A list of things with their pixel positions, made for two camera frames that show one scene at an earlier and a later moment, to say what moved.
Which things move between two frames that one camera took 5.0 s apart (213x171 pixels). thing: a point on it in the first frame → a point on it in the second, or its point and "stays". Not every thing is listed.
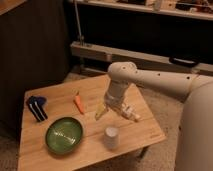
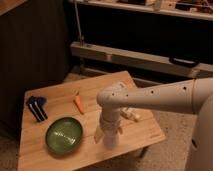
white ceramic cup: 111,138 stays
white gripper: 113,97 → 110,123
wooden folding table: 59,131 stays
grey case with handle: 82,49 stays
